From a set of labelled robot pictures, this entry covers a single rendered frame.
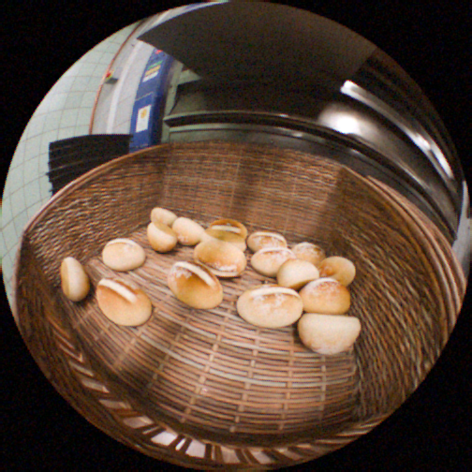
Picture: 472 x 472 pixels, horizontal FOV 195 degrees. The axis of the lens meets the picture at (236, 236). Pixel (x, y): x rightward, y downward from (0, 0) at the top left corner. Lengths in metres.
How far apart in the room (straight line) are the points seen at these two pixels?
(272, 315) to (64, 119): 1.47
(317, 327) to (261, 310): 0.07
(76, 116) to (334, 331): 1.54
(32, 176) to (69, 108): 0.51
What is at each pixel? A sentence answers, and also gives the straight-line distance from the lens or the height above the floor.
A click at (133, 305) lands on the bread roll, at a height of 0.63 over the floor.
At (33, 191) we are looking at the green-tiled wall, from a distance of 1.30.
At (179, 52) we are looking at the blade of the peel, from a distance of 0.60.
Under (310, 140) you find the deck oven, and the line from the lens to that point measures 0.45.
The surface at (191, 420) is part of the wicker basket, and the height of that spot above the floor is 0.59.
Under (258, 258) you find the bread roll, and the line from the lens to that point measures 0.26.
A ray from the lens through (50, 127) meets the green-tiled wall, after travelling 1.36.
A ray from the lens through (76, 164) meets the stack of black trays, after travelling 0.47.
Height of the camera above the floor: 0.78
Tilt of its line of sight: 28 degrees down
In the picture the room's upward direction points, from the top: 8 degrees clockwise
